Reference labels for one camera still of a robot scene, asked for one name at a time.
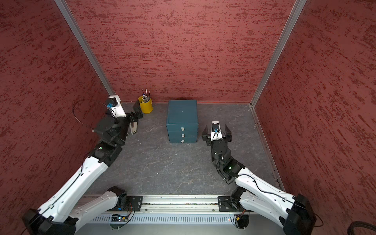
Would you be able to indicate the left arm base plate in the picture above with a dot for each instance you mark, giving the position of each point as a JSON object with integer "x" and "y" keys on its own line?
{"x": 133, "y": 203}

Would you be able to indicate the yellow pen cup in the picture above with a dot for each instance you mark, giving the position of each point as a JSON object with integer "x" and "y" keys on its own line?
{"x": 146, "y": 107}

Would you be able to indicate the teal drawer cabinet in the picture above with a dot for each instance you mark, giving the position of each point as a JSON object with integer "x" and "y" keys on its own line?
{"x": 182, "y": 121}

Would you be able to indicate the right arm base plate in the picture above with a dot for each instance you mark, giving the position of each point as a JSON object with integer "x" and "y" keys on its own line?
{"x": 228, "y": 204}

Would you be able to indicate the aluminium front rail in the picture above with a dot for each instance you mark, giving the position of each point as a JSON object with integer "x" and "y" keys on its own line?
{"x": 195, "y": 204}

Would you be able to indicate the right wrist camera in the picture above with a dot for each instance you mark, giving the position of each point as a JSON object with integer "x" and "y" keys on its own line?
{"x": 215, "y": 131}

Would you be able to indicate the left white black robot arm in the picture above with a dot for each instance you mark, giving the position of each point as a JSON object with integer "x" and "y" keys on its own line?
{"x": 58, "y": 215}

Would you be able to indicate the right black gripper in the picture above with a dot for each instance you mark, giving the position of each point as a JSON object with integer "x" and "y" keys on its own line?
{"x": 206, "y": 137}

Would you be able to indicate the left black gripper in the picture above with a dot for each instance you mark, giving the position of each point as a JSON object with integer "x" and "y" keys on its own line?
{"x": 134, "y": 118}

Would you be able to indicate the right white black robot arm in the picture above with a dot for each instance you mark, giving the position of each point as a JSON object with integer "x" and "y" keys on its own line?
{"x": 294, "y": 214}

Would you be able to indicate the beige stapler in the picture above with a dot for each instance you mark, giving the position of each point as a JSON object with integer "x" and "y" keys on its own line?
{"x": 133, "y": 127}

